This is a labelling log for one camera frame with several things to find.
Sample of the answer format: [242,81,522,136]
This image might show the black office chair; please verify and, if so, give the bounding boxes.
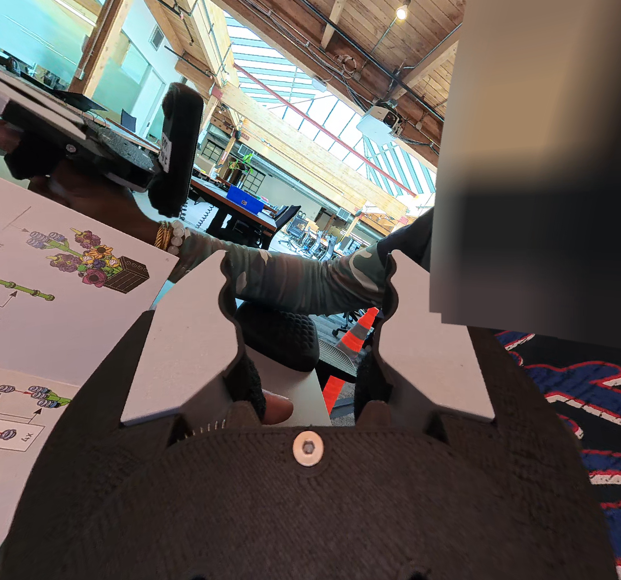
[279,205,302,246]

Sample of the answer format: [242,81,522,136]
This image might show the beaded bracelets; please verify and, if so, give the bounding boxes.
[154,220,187,257]

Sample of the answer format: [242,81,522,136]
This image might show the grey mesh office chair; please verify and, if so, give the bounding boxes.
[315,335,362,384]

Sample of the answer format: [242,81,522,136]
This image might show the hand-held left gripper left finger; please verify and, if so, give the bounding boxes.
[120,250,267,428]

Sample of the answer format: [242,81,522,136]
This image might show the black padded chair armrest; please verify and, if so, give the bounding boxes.
[235,301,321,373]

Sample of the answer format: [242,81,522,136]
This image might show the wooden office desk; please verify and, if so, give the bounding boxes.
[191,177,277,251]

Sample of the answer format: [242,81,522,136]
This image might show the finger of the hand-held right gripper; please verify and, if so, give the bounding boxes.
[0,73,90,141]

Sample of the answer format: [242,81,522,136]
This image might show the white ceiling projector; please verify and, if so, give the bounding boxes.
[356,100,403,146]

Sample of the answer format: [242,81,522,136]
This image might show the blue storage bin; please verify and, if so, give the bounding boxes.
[226,185,265,214]

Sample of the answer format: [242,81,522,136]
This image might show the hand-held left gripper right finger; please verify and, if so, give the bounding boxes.
[354,249,496,432]

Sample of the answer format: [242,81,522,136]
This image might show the black laptop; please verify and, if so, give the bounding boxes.
[49,89,110,112]

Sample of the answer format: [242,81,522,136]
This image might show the person's right forearm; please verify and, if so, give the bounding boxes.
[167,228,389,316]

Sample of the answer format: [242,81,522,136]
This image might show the green potted plant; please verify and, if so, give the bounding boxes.
[228,153,258,178]

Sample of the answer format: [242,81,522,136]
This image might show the lego instruction booklet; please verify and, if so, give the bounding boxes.
[0,177,180,534]

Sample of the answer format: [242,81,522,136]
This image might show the person's black lettered jersey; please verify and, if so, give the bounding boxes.
[376,207,621,580]

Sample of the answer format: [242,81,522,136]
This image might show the person's left hand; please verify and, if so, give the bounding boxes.
[262,392,295,425]

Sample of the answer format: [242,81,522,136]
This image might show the wooden support post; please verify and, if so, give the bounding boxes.
[68,0,153,98]

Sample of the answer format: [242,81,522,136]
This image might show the person's right hand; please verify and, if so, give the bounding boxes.
[27,160,163,246]

